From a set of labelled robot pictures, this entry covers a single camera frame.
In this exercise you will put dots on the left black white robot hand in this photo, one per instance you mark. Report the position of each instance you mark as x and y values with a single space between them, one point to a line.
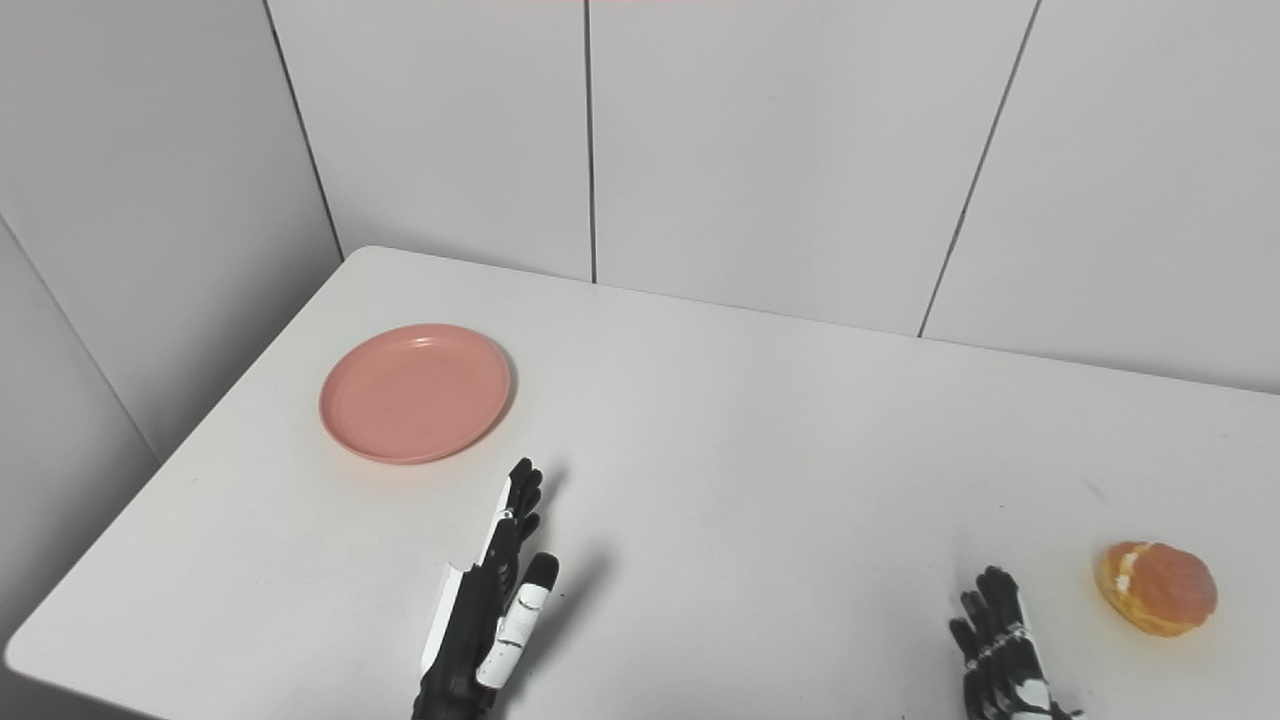
485 620

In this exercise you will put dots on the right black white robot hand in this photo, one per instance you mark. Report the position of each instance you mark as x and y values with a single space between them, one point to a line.
1000 655

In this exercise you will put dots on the cream puff pastry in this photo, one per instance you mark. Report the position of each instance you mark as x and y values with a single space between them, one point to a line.
1160 588

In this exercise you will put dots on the pink round plate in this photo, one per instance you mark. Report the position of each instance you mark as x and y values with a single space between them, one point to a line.
415 393

